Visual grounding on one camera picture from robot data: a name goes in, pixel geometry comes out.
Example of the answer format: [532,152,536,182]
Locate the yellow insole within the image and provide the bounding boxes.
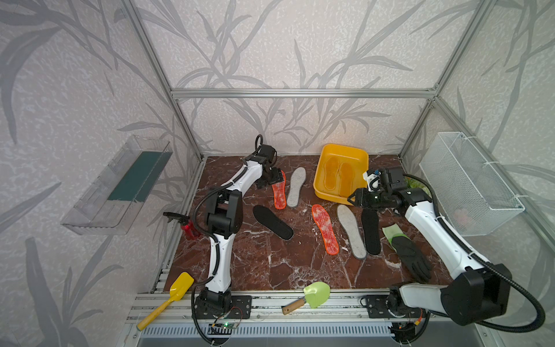
[324,156,340,191]
[339,163,354,196]

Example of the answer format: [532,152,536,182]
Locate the green garden trowel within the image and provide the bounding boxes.
[282,281,331,315]

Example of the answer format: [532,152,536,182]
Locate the green circuit board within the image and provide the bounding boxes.
[208,321,241,335]

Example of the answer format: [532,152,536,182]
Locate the left black insole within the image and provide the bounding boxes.
[252,205,294,241]

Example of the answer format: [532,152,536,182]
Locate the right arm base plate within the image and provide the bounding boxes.
[359,294,426,321]

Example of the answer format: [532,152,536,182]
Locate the white wire basket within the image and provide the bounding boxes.
[419,132,526,237]

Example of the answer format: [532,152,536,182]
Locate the right black insole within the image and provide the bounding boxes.
[361,209,382,255]

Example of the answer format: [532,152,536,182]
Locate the black insole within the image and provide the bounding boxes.
[361,209,382,255]
[252,205,294,241]

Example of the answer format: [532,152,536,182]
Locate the potted artificial plant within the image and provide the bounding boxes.
[405,177,429,192]

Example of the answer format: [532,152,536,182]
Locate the clear plastic wall shelf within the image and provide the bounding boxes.
[61,135,173,236]

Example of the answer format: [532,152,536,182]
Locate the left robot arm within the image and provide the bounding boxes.
[192,134,285,310]

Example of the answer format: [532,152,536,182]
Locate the grey insole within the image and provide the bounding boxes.
[337,205,367,260]
[286,167,306,208]

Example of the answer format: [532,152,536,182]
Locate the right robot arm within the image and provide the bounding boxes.
[348,168,546,333]

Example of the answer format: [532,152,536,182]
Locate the red spray bottle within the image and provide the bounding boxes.
[163,211,201,240]

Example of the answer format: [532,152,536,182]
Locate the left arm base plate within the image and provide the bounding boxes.
[193,295,253,320]

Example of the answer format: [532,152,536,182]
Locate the red insole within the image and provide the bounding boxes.
[312,204,340,255]
[272,171,287,210]

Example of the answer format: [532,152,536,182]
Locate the yellow plastic spatula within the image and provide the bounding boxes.
[136,272,195,331]

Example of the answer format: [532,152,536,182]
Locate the yellow plastic storage box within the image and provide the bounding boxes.
[313,144,369,205]

